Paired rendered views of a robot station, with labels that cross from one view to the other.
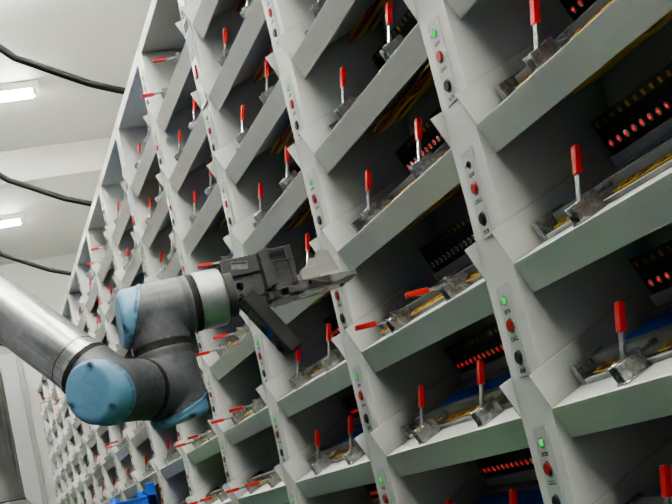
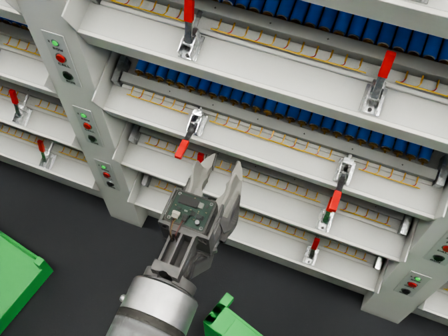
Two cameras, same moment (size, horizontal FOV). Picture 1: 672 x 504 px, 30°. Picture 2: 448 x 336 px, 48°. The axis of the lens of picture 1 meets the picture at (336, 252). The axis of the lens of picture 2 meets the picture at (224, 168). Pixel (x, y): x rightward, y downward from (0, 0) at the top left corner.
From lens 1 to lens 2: 2.01 m
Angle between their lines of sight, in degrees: 80
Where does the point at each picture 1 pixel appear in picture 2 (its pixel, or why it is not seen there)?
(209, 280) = (187, 313)
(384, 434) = (119, 151)
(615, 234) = not seen: outside the picture
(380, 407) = (115, 136)
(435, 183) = (403, 135)
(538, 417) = (426, 273)
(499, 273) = not seen: outside the picture
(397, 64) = (439, 23)
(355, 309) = (95, 76)
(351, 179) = not seen: outside the picture
